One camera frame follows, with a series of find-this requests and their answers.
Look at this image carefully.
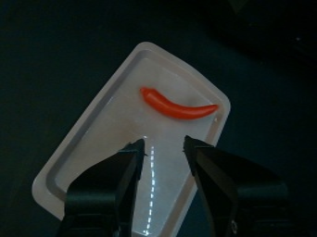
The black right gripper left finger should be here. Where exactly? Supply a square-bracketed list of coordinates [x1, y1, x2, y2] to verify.
[55, 138, 149, 237]

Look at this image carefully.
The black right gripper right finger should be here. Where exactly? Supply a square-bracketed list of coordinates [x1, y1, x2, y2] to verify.
[182, 134, 300, 237]

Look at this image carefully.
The red toy chile pepper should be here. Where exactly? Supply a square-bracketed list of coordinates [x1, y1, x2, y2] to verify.
[139, 86, 221, 121]

